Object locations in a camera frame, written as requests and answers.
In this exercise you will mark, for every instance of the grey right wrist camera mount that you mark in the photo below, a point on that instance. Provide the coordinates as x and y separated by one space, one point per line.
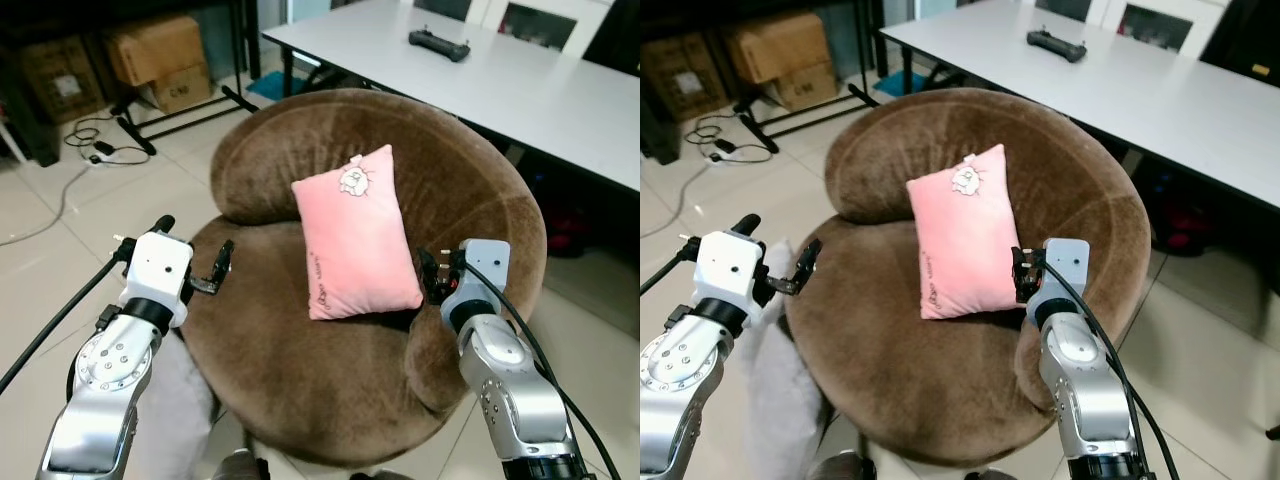
485 270
1066 268

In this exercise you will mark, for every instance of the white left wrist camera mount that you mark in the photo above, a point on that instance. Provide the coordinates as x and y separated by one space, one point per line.
158 270
730 270

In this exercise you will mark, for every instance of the grey fluffy pillow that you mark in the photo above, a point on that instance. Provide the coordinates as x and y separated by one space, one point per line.
175 410
790 390

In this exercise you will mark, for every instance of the brown round plush sofa chair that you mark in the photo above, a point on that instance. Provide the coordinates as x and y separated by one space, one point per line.
930 390
330 390

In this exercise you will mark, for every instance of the black metal stand foot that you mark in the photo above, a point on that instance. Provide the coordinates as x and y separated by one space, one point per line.
810 108
190 112

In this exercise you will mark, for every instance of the teal floor mat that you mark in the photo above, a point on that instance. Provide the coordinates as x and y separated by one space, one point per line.
898 84
274 86

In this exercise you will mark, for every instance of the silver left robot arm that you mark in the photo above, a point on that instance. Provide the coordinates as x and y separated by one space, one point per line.
105 390
675 390

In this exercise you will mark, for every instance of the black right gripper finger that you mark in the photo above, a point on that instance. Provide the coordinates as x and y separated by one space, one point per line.
436 292
428 264
1020 260
1022 288

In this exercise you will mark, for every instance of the white power strip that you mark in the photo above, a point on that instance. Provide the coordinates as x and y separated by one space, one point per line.
726 150
104 152

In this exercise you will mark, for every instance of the pink pillow with cartoon print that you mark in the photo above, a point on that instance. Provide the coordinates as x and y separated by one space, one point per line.
355 235
965 235

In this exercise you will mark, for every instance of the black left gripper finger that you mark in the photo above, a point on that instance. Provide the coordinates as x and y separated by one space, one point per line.
745 224
162 225
224 262
808 260

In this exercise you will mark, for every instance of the white rectangular table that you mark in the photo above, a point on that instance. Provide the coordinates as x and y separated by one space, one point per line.
520 90
1150 95

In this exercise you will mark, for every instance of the dark cardboard box with label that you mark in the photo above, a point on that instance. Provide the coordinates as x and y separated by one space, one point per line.
685 78
60 80

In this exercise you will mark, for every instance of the red bag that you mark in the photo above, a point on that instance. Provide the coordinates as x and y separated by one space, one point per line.
1182 225
567 228

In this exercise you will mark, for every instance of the large light cardboard box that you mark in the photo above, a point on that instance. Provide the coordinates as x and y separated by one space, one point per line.
160 60
785 58

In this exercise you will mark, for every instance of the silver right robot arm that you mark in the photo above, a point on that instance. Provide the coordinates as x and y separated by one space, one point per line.
515 390
1085 390

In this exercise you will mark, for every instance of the black handheld controller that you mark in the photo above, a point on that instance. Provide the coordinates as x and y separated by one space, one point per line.
438 45
1056 46

